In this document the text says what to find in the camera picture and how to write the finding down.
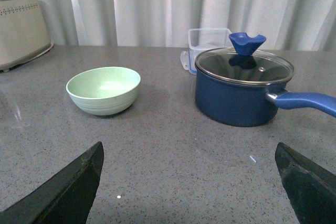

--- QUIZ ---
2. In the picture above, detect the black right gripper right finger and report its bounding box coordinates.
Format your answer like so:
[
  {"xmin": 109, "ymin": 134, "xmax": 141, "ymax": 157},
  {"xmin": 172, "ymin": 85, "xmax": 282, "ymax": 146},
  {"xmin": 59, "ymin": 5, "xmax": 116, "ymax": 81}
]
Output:
[{"xmin": 275, "ymin": 143, "xmax": 335, "ymax": 223}]

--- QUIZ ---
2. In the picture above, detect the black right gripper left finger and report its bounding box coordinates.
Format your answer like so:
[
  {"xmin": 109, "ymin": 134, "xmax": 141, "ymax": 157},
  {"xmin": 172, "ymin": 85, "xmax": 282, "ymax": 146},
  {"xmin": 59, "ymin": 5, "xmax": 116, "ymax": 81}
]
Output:
[{"xmin": 1, "ymin": 142, "xmax": 103, "ymax": 223}]

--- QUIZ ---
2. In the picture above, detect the light green bowl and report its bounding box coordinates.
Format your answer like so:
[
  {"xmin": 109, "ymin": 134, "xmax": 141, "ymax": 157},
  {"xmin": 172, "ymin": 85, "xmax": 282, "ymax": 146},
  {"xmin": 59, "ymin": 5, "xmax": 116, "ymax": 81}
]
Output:
[{"xmin": 66, "ymin": 67, "xmax": 141, "ymax": 115}]

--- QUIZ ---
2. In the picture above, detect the dark blue saucepan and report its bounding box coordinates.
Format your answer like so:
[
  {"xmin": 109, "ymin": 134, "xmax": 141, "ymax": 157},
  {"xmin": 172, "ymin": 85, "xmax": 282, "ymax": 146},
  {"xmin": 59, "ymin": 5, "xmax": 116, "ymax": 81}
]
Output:
[{"xmin": 195, "ymin": 75, "xmax": 335, "ymax": 127}]

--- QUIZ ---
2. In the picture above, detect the glass lid blue knob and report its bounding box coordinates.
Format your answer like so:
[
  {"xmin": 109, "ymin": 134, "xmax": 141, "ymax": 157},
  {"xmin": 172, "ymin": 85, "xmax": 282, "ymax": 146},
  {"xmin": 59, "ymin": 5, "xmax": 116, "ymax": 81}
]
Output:
[{"xmin": 195, "ymin": 32, "xmax": 294, "ymax": 86}]

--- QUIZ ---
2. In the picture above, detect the cream toaster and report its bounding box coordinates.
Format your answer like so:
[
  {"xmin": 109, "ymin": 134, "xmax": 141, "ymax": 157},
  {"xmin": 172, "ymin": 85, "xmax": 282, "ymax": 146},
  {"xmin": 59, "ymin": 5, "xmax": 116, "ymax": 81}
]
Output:
[{"xmin": 1, "ymin": 0, "xmax": 53, "ymax": 72}]

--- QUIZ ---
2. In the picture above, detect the clear plastic food container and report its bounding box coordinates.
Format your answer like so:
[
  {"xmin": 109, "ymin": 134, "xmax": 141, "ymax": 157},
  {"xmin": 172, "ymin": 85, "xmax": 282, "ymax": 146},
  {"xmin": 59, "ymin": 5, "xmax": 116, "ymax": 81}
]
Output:
[{"xmin": 180, "ymin": 28, "xmax": 233, "ymax": 74}]

